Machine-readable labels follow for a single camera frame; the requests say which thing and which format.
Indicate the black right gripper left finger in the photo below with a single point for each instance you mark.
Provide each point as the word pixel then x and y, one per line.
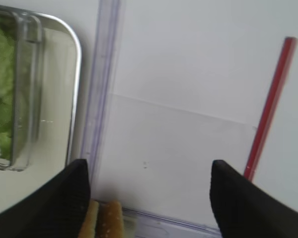
pixel 56 210

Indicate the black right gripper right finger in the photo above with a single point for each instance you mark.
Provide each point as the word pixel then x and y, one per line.
pixel 242 210

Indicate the green lettuce pile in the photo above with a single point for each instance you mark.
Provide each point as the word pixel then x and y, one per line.
pixel 7 66

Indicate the front sesame bun top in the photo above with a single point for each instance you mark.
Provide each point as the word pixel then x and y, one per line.
pixel 88 227

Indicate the sesame bun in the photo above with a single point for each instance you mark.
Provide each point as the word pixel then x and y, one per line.
pixel 110 222
pixel 88 227

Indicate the rear sesame bun top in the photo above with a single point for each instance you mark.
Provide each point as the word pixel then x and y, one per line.
pixel 110 222

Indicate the clear holder upper right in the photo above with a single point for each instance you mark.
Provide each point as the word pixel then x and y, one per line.
pixel 140 223

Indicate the right red strip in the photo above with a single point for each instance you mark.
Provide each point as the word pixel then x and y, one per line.
pixel 273 96

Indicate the cream metal tray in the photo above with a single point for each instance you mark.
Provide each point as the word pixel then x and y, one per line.
pixel 51 151

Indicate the clear plastic food container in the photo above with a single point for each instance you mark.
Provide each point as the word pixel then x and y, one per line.
pixel 27 87

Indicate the right long clear rail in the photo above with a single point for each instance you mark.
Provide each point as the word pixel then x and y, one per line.
pixel 103 67

